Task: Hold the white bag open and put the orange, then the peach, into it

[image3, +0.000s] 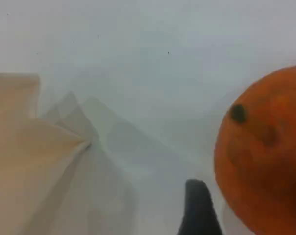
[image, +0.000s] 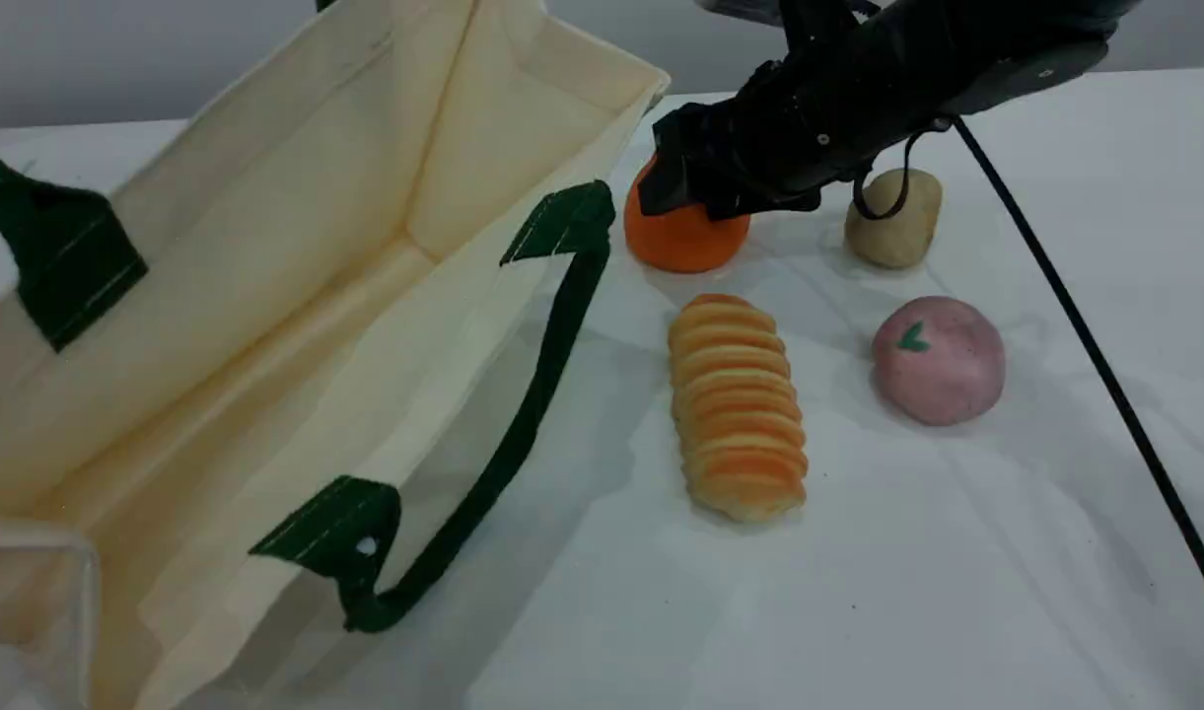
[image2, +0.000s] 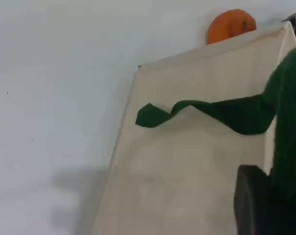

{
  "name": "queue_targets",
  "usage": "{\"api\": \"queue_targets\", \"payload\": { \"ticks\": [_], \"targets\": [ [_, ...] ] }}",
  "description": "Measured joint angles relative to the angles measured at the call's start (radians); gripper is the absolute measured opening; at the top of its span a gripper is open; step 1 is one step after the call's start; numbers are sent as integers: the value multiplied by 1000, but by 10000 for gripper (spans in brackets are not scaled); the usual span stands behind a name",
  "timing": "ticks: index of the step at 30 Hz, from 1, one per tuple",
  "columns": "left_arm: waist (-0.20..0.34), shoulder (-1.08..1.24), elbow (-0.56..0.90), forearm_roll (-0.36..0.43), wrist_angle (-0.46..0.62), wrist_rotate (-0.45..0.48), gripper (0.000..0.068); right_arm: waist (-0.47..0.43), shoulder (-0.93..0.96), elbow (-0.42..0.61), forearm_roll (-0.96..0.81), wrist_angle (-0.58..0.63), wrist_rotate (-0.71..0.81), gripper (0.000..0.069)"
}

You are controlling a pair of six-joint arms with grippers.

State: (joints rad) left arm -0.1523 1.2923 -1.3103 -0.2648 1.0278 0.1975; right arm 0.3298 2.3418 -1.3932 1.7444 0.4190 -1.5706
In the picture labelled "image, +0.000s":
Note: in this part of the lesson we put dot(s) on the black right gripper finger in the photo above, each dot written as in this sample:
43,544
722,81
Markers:
759,205
666,187

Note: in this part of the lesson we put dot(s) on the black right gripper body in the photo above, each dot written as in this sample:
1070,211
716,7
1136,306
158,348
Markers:
789,128

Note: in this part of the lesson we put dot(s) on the orange fruit with stem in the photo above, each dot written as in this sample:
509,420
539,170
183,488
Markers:
685,247

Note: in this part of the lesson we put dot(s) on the pink peach with green leaf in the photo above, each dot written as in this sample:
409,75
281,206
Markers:
942,370

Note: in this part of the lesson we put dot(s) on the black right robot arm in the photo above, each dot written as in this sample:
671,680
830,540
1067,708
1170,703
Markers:
1006,30

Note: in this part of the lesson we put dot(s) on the beige potato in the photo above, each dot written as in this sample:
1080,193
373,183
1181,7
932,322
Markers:
902,242

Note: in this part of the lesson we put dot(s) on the ridged golden bread loaf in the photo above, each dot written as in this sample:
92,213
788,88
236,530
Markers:
740,414

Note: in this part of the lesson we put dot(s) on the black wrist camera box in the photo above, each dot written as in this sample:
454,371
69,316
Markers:
1035,79

